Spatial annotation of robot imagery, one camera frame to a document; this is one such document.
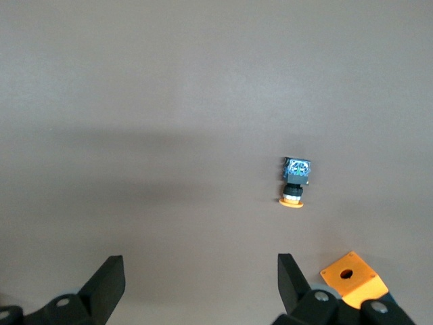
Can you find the orange button box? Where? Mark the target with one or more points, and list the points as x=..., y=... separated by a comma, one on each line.
x=358, y=271

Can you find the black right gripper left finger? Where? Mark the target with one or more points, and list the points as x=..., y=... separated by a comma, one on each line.
x=101, y=291

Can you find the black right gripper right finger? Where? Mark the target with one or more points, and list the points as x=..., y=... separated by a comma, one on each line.
x=297, y=304

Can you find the brown table cover sheet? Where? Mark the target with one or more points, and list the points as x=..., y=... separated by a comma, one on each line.
x=169, y=101

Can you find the orange push button switch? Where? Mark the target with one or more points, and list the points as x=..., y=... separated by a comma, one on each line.
x=296, y=176

